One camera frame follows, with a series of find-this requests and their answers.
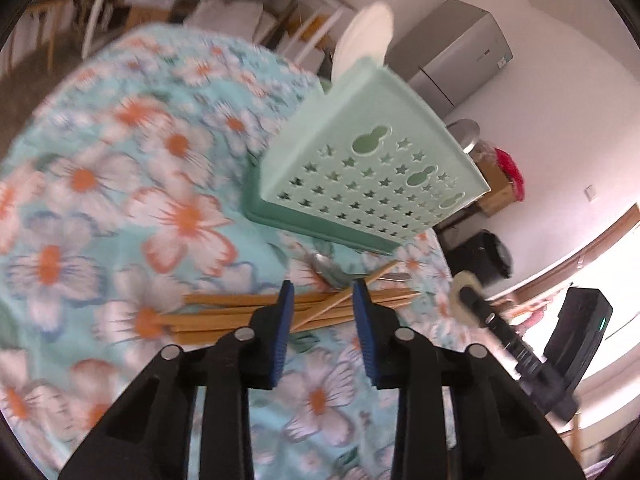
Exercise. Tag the white wall switch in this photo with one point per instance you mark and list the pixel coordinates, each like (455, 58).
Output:
(591, 193)

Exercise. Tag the green plastic utensil holder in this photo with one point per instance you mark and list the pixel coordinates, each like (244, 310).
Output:
(350, 125)

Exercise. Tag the grey refrigerator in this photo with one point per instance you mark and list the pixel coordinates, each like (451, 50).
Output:
(450, 50)

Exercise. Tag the floral blanket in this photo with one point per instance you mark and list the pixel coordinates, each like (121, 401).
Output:
(100, 185)

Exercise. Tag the white pillow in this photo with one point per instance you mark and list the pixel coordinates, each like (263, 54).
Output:
(225, 15)

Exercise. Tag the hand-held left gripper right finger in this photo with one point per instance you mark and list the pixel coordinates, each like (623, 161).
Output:
(367, 340)

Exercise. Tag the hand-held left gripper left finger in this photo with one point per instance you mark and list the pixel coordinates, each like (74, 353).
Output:
(280, 340)

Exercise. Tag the metal spoon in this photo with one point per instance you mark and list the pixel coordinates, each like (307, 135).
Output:
(320, 262)
(346, 280)

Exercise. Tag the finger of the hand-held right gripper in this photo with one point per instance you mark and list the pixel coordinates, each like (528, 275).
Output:
(500, 330)

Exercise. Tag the red bag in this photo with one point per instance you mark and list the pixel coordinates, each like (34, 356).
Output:
(510, 170)

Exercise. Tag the black bucket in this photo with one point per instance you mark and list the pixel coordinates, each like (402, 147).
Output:
(480, 260)

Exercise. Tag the wooden chopstick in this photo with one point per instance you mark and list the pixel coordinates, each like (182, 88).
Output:
(330, 305)
(210, 321)
(395, 305)
(225, 300)
(205, 337)

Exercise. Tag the wooden chair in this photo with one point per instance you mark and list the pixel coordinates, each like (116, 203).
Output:
(52, 40)

